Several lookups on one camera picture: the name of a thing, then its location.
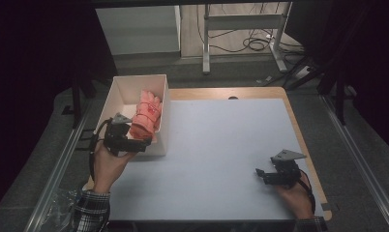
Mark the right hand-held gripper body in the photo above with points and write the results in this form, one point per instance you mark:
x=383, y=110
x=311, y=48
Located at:
x=284, y=174

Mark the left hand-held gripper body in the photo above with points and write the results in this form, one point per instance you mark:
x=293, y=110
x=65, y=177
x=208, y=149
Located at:
x=116, y=138

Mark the pink glove with red label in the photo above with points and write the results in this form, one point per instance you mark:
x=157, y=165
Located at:
x=145, y=116

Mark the white cardboard box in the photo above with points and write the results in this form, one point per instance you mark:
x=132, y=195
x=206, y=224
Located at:
x=125, y=93

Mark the person's right hand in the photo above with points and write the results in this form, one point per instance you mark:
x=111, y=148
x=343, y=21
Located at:
x=295, y=198

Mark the person's left hand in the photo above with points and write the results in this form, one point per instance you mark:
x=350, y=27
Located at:
x=108, y=167

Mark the pale blue table mat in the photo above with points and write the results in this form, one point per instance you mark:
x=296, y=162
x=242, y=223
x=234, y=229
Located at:
x=215, y=161

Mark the grey tape strip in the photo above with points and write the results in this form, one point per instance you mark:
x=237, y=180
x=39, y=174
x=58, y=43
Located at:
x=326, y=206

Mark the dark metal stand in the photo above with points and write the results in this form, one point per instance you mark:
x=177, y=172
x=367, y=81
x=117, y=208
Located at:
x=339, y=96
x=77, y=103

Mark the clear plastic bag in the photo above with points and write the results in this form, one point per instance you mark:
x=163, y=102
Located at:
x=58, y=209

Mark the white power strip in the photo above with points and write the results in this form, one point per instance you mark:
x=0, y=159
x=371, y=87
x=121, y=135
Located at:
x=302, y=72

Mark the white cabinet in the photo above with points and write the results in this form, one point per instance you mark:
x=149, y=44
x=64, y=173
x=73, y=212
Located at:
x=137, y=29

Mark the aluminium rail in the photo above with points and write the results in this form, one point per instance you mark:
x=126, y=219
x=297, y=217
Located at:
x=360, y=161
x=58, y=167

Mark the grey metal desk frame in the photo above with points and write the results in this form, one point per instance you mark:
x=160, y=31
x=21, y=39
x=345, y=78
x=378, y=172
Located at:
x=244, y=22

